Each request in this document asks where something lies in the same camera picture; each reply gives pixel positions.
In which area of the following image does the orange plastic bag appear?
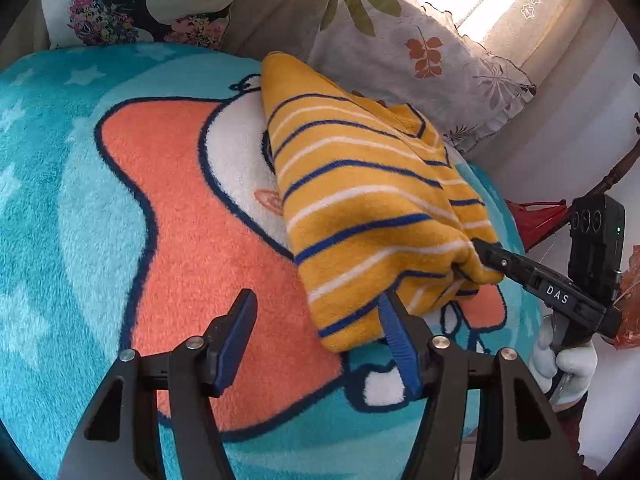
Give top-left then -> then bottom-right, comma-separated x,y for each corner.
613,245 -> 640,350

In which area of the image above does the yellow striped knit sweater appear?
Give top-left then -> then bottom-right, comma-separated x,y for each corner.
262,52 -> 502,353

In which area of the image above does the teal cartoon fleece blanket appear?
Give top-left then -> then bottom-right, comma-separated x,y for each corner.
0,41 -> 544,480

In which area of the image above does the red cloth item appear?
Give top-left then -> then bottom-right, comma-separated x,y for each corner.
506,200 -> 570,252

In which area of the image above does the lady silhouette cushion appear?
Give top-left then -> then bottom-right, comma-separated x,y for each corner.
41,0 -> 234,50

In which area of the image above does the floral leaf print pillow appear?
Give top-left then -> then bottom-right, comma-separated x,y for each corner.
307,0 -> 536,152

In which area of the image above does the right gloved hand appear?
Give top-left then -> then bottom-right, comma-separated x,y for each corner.
528,315 -> 598,412

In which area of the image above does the beige sheer curtain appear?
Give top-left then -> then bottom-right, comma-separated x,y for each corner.
219,0 -> 622,91

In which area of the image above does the black camera box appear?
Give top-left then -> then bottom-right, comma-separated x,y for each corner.
567,194 -> 625,304

